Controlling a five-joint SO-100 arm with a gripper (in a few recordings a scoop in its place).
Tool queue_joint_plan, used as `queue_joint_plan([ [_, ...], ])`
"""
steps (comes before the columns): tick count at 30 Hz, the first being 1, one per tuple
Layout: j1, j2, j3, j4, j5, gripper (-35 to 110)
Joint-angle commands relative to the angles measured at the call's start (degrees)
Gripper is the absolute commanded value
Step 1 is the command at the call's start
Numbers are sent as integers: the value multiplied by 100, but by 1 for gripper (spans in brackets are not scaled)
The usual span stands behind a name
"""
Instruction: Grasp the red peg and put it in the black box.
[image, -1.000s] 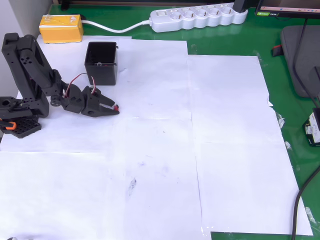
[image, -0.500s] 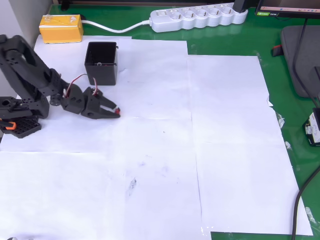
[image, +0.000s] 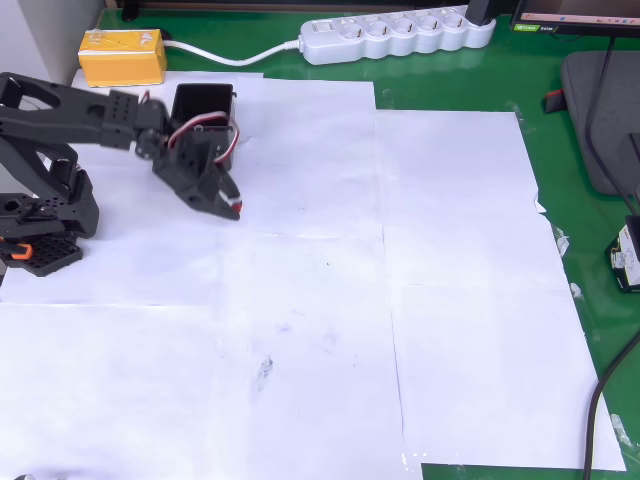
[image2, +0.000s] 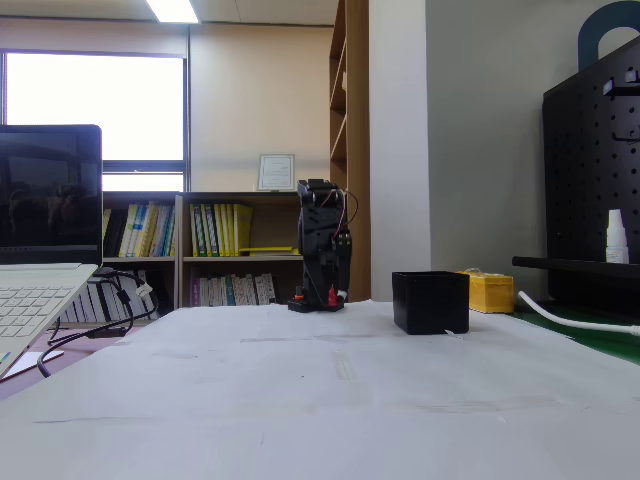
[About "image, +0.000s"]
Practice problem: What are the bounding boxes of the black square plastic cup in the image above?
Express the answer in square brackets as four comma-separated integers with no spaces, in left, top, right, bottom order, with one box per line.
[169,83,238,172]

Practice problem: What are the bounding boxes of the yellow cardboard box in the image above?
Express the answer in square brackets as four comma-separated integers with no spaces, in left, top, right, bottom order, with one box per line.
[78,28,169,89]

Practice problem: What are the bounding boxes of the white paper sheets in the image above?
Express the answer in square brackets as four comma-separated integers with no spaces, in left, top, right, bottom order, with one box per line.
[0,69,627,480]

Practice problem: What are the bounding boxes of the orange table clamp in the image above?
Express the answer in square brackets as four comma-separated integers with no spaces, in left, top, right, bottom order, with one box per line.
[0,238,33,262]

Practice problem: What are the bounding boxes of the white power strip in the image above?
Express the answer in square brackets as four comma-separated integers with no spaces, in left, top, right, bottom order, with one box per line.
[298,5,497,66]

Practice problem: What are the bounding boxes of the black power plug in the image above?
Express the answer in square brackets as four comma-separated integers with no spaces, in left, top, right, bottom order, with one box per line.
[467,0,499,26]

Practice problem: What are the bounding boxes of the green desk mat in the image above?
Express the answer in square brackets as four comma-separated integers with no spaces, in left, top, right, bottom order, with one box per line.
[94,4,640,480]

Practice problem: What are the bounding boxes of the grey laptop sleeve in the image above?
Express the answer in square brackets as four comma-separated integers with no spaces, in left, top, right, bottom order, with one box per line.
[543,49,640,197]

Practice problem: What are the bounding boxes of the computer monitor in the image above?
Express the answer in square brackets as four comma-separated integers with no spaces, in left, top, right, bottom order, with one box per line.
[509,0,640,37]

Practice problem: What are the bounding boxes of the small black electronic device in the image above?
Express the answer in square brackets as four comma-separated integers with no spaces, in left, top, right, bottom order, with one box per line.
[607,215,640,294]

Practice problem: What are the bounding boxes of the red white servo wire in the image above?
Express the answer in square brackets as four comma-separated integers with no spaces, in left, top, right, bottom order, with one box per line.
[167,112,241,164]

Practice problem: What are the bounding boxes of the white power cable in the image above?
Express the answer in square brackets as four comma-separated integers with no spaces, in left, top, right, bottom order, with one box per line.
[162,38,306,67]

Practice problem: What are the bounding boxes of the black monitor cable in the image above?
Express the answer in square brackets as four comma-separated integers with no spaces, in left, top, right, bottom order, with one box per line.
[585,34,636,217]

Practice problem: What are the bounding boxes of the thick black cable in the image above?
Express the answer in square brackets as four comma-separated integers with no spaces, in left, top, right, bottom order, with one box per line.
[582,334,640,480]

